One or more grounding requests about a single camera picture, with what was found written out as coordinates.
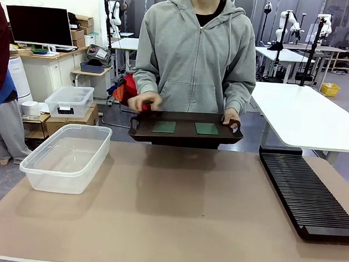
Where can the large cardboard box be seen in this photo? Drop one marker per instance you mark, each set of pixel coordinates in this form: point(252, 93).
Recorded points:
point(85, 120)

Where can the black computer monitor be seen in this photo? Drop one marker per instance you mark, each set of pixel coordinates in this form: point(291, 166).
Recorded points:
point(39, 25)

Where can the white air purifier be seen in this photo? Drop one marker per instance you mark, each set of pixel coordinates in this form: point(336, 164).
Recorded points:
point(19, 78)

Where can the clear lidded storage box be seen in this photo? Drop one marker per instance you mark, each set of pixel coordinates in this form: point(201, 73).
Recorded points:
point(70, 101)

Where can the green bowl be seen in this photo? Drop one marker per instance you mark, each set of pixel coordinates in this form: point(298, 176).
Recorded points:
point(39, 50)

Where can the clear plastic bin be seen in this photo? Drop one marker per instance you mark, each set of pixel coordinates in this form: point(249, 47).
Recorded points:
point(67, 171)

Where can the yellow basket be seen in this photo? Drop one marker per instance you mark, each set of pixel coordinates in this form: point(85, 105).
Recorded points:
point(330, 89)

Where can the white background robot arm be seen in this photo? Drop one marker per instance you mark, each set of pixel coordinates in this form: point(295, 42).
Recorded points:
point(116, 13)
point(327, 24)
point(294, 24)

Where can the person's right forearm grey sleeve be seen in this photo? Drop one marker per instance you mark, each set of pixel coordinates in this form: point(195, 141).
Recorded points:
point(146, 82)

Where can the red orange bag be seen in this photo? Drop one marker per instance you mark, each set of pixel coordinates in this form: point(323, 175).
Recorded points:
point(126, 90)

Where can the white round device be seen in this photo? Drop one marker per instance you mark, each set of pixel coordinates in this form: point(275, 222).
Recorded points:
point(30, 108)

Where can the person's right hand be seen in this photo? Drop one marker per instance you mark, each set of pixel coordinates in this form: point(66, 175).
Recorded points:
point(148, 99)

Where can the person's left forearm grey sleeve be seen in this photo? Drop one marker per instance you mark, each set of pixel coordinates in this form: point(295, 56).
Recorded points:
point(238, 95)

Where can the person's left hand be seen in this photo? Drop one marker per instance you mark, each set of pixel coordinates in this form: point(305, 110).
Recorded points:
point(231, 114)

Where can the black tripod pole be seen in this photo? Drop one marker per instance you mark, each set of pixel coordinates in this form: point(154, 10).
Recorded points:
point(313, 50)

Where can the black slotted PCB rack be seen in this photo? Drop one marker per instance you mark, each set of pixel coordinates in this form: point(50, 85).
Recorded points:
point(305, 191)

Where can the green PCB board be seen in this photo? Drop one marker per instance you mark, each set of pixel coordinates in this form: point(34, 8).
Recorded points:
point(164, 127)
point(207, 129)

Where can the black camera stand pole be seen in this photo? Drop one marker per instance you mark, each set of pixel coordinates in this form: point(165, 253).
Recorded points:
point(281, 42)

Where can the white cabinet with wooden top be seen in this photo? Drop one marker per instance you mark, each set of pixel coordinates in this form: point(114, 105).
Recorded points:
point(50, 71)

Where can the dark brown serving tray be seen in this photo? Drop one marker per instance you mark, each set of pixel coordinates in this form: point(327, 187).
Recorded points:
point(184, 136)

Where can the white desk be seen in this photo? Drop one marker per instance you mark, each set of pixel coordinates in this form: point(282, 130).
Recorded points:
point(307, 116)

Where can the grey-blue bin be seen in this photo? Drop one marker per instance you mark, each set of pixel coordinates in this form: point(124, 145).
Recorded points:
point(92, 67)

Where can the wooden shelf bench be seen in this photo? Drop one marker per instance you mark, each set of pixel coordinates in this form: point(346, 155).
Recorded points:
point(338, 58)

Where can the tilted grey tray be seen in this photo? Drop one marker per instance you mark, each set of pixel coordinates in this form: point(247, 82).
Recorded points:
point(98, 52)

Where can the stacked cardboard boxes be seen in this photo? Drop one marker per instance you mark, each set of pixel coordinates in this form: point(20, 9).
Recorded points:
point(81, 30)

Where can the grey hoodie torso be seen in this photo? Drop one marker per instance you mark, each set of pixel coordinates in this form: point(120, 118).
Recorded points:
point(194, 63)

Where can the small wooden side table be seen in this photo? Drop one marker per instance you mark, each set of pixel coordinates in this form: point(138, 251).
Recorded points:
point(91, 72)

